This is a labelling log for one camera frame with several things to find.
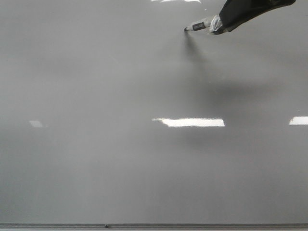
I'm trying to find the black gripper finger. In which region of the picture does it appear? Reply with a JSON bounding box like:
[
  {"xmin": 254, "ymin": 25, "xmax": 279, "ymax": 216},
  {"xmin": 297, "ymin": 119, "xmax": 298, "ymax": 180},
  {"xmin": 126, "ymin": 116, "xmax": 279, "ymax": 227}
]
[{"xmin": 218, "ymin": 0, "xmax": 295, "ymax": 33}]

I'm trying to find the white taped whiteboard marker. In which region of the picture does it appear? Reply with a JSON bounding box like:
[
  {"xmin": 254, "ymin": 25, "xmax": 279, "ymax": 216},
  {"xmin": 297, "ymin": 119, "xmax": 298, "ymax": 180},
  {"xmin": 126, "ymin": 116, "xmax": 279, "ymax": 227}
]
[{"xmin": 183, "ymin": 15, "xmax": 228, "ymax": 35}]

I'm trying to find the white glossy whiteboard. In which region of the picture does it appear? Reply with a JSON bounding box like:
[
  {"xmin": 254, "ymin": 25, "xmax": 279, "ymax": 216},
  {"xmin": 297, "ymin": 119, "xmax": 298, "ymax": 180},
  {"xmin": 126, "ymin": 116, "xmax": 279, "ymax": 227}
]
[{"xmin": 0, "ymin": 0, "xmax": 308, "ymax": 223}]

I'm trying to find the grey aluminium whiteboard frame rail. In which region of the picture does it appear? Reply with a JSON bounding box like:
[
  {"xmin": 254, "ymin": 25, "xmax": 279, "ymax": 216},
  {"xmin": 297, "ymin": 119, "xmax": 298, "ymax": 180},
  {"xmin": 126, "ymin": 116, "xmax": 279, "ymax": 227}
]
[{"xmin": 0, "ymin": 223, "xmax": 308, "ymax": 230}]

